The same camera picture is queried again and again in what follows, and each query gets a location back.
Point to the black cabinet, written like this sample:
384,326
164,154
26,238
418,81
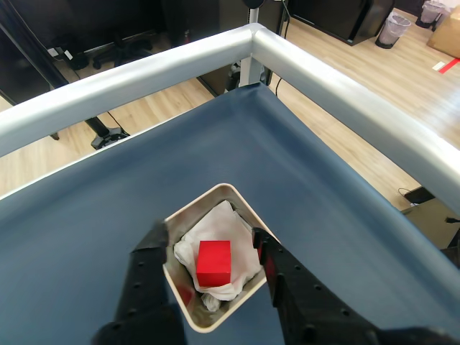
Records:
341,18

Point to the silver padded table rail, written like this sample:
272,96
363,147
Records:
341,90
125,82

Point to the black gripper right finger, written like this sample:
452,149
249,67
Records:
305,305

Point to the black desk panel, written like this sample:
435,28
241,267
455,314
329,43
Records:
21,64

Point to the mesh wastebasket with bag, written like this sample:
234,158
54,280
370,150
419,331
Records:
429,14
391,32

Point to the black power adapter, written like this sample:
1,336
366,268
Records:
418,196

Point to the red cube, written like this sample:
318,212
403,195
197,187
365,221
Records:
213,264

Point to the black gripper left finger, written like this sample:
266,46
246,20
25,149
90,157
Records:
143,287

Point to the tan metal box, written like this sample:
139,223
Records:
212,205

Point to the white floor label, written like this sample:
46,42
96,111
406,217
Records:
439,66

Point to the black office chair base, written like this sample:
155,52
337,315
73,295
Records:
122,46

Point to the white tissue paper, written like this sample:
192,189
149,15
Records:
219,223

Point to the white metal post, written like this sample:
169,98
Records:
251,70

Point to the black stand base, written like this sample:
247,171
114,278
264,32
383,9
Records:
106,136

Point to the cardboard box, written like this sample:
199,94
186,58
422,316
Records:
449,36

